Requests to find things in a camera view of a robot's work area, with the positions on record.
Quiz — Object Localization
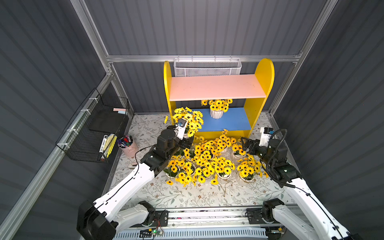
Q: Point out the shelf sunflower pot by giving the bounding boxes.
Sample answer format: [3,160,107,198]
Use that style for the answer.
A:
[192,137,215,165]
[195,160,215,184]
[237,155,263,182]
[167,107,204,139]
[164,160,183,186]
[181,146,196,163]
[175,162,197,188]
[214,129,237,153]
[210,157,235,185]
[201,99,233,119]

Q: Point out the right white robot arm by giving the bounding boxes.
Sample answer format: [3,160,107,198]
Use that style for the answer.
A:
[241,137,361,240]

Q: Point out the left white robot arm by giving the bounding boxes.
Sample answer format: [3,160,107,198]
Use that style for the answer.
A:
[77,126,194,240]

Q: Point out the yellow wooden shelf unit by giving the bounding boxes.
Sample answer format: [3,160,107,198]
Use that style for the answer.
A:
[164,59,275,140]

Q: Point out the pink metal pen bucket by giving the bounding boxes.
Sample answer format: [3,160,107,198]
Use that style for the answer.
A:
[117,135,139,158]

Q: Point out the yellow marker in basket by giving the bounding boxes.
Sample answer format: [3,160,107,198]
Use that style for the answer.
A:
[103,134,117,160]

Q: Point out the white mesh desk organizer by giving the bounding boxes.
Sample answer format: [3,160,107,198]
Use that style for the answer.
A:
[174,59,242,77]

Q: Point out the white marker in basket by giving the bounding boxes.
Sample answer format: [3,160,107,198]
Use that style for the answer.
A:
[97,135,108,161]

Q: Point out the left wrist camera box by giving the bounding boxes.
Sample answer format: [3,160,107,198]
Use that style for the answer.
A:
[175,118,188,140]

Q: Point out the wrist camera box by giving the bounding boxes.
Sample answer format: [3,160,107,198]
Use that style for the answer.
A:
[259,127,274,147]
[175,118,188,140]

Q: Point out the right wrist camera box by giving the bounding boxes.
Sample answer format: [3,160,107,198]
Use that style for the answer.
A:
[259,127,274,147]

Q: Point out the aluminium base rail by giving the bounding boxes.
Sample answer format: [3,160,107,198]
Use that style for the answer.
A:
[113,204,331,240]

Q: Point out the black wire wall basket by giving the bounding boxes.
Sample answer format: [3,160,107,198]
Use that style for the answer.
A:
[56,89,131,163]

